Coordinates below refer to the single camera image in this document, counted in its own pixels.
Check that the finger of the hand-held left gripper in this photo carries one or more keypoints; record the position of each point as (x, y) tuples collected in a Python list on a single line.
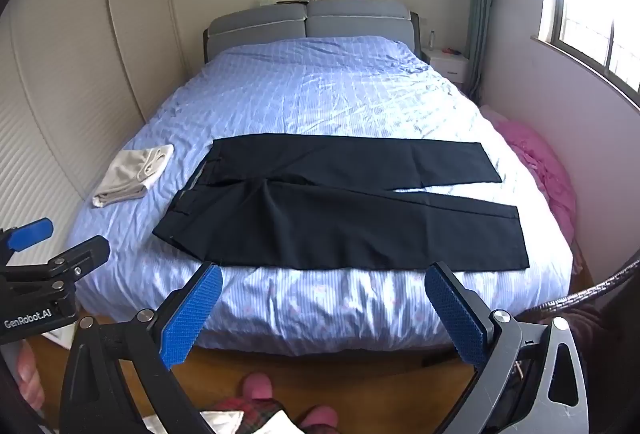
[(31, 234), (85, 254)]

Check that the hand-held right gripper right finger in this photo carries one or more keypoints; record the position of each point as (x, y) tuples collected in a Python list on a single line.
[(460, 319)]

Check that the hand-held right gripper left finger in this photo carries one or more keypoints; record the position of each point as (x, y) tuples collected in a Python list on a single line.
[(192, 316)]

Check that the black pants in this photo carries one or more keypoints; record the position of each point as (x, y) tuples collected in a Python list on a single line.
[(325, 214)]

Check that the person's left hand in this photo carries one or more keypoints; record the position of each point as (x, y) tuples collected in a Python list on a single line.
[(30, 381)]

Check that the folded white garment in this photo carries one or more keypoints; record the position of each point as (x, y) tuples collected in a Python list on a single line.
[(132, 174)]

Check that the pink slipper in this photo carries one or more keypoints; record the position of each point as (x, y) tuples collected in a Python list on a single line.
[(257, 386), (320, 418)]

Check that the person's plaid pajama trousers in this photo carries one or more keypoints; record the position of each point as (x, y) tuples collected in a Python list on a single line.
[(260, 409)]

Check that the dark fuzzy cloth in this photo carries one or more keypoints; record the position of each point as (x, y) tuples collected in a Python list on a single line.
[(595, 329)]

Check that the pink blanket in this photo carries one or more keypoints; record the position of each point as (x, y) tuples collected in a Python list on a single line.
[(542, 164)]

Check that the white wardrobe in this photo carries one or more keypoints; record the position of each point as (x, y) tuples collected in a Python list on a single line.
[(75, 64)]

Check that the white nightstand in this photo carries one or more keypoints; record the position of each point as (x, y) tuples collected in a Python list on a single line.
[(450, 64)]

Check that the blue striped floral duvet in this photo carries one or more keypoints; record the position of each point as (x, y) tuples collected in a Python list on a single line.
[(325, 89)]

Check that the clear bottle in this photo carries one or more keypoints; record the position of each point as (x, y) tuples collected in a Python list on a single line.
[(432, 40)]

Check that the green curtain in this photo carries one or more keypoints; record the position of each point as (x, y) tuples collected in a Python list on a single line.
[(482, 4)]

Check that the white pillow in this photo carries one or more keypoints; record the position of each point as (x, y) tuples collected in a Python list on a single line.
[(350, 17)]

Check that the window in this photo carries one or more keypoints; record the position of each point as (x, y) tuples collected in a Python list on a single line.
[(595, 4)]

